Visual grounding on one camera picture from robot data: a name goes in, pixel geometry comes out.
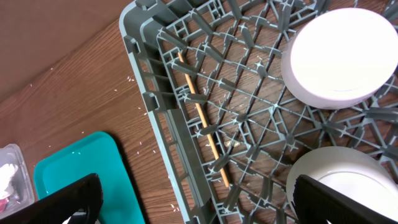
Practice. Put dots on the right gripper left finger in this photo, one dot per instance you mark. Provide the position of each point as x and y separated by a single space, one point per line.
79 202

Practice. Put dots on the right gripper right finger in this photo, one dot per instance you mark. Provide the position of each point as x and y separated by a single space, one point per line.
314 202

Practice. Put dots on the pale green bowl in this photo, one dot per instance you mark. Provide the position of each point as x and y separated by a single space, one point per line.
351 173

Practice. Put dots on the red snack wrapper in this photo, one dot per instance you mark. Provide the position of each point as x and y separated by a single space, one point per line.
5 204

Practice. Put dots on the wooden chopstick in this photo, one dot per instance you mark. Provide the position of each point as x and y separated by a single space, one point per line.
205 124

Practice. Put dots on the clear plastic waste bin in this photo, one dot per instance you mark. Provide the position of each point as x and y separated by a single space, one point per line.
23 195

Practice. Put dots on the grey dishwasher rack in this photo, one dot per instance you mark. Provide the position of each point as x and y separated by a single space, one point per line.
232 52

